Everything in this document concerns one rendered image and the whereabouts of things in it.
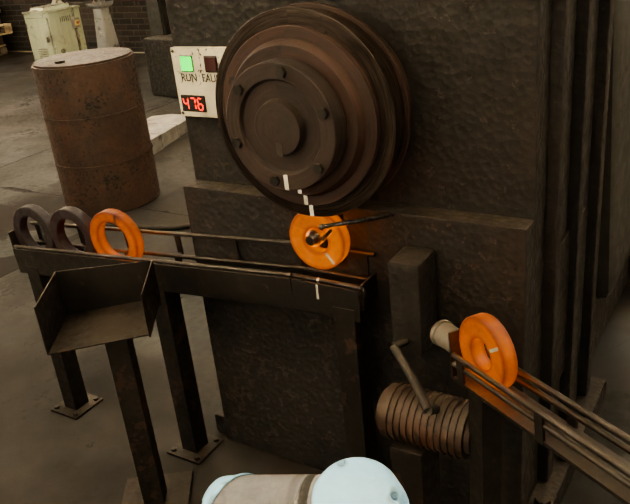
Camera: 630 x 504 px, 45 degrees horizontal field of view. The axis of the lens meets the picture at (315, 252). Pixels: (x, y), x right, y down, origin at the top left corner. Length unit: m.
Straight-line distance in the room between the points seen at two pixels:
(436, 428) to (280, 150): 0.68
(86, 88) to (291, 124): 2.93
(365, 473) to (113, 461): 1.83
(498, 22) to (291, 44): 0.42
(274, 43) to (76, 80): 2.87
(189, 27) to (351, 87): 0.60
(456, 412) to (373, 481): 0.90
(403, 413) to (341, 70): 0.75
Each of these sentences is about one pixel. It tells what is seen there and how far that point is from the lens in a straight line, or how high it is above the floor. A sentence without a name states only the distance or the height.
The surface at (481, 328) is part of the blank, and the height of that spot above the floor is 0.77.
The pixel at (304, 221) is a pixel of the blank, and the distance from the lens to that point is 1.80.
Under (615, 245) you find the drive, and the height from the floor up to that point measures 0.44.
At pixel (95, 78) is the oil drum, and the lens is 4.44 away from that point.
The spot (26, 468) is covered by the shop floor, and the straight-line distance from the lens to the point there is 2.68.
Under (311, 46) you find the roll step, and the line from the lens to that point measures 1.61.
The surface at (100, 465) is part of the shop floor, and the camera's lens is 2.58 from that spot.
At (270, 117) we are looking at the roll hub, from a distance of 1.63.
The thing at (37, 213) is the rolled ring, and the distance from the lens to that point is 2.52.
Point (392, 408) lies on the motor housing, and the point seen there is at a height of 0.51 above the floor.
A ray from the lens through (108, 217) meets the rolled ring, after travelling 2.27.
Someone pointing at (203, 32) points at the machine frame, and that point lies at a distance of 2.01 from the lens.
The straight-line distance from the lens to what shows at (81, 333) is 2.06.
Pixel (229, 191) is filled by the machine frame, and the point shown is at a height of 0.87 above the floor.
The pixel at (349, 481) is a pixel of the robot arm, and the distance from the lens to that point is 0.80.
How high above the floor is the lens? 1.53
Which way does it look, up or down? 24 degrees down
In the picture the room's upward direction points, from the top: 6 degrees counter-clockwise
